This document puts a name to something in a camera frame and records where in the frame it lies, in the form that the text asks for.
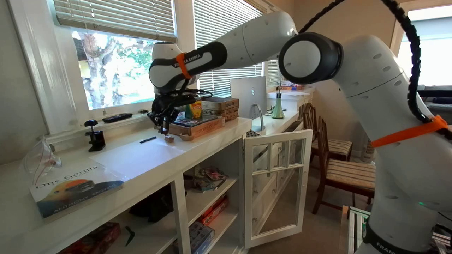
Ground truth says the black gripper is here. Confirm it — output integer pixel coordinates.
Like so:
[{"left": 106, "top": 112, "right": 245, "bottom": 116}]
[{"left": 149, "top": 89, "right": 198, "bottom": 136}]

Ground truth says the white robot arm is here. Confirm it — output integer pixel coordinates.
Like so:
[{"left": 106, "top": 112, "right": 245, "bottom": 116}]
[{"left": 149, "top": 11, "right": 452, "bottom": 254}]

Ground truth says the black pen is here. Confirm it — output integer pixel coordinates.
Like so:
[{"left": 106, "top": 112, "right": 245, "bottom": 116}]
[{"left": 139, "top": 136, "right": 157, "bottom": 144}]

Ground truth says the orange board game box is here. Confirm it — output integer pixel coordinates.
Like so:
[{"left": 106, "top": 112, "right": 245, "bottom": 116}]
[{"left": 170, "top": 117, "right": 225, "bottom": 141}]

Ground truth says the crayon box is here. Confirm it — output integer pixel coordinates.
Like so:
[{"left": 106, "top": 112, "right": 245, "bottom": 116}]
[{"left": 187, "top": 102, "right": 202, "bottom": 120}]

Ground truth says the black remote control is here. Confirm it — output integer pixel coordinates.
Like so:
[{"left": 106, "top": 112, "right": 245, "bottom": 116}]
[{"left": 102, "top": 113, "right": 133, "bottom": 124}]

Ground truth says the wooden crate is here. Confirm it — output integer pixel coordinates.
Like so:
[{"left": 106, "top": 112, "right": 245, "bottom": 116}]
[{"left": 204, "top": 98, "right": 239, "bottom": 122}]

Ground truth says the black clamp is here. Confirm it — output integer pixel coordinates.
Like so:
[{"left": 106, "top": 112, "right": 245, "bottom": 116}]
[{"left": 85, "top": 120, "right": 106, "bottom": 153}]

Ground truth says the white shelf cabinet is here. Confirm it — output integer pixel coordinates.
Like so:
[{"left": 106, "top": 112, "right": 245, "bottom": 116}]
[{"left": 0, "top": 92, "right": 313, "bottom": 254}]

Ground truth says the silver computer monitor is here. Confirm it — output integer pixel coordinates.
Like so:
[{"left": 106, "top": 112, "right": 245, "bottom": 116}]
[{"left": 231, "top": 76, "right": 269, "bottom": 131}]

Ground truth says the book with sunset cover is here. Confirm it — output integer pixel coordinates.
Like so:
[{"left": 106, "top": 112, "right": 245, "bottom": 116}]
[{"left": 30, "top": 164, "right": 125, "bottom": 217}]

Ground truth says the window blind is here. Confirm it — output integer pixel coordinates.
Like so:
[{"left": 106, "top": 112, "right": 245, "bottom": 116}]
[{"left": 53, "top": 0, "right": 177, "bottom": 43}]

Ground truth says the white cabinet door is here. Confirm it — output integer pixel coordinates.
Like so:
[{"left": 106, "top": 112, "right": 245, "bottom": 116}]
[{"left": 243, "top": 130, "right": 313, "bottom": 250}]

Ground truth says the clear plastic bag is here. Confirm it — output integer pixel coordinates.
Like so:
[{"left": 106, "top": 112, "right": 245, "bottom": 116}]
[{"left": 22, "top": 138, "right": 63, "bottom": 184}]

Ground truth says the wooden chair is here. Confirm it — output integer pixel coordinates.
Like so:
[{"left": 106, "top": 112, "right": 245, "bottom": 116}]
[{"left": 313, "top": 117, "right": 376, "bottom": 215}]

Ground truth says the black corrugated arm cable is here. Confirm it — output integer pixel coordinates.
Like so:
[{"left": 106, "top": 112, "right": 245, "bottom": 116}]
[{"left": 299, "top": 0, "right": 452, "bottom": 143}]

